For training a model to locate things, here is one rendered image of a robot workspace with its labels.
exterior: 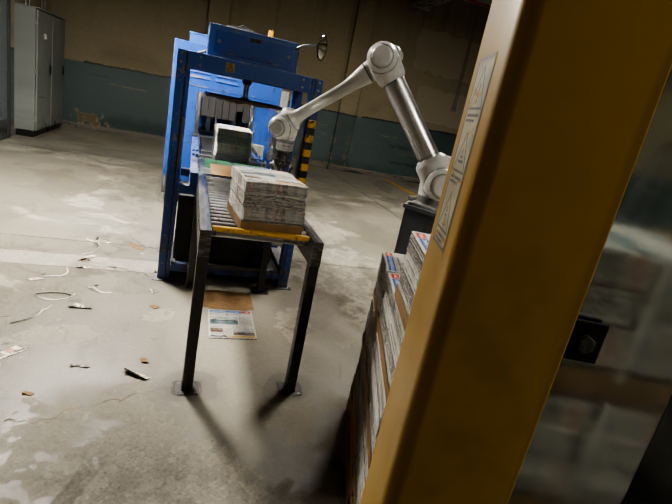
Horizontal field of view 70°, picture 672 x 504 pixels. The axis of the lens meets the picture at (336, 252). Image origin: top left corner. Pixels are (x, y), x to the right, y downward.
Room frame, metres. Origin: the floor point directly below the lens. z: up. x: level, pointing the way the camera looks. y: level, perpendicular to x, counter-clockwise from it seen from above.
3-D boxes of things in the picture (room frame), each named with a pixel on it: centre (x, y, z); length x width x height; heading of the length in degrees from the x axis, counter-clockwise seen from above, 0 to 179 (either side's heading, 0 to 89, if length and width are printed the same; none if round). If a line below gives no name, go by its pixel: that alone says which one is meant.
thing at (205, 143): (4.67, 1.25, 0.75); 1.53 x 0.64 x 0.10; 19
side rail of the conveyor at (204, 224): (2.56, 0.78, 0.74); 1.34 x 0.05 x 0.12; 19
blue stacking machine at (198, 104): (6.18, 1.72, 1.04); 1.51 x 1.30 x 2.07; 19
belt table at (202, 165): (3.60, 0.88, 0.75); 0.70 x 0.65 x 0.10; 19
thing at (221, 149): (4.14, 1.06, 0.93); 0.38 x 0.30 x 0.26; 19
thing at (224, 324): (2.68, 0.55, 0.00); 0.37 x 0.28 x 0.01; 19
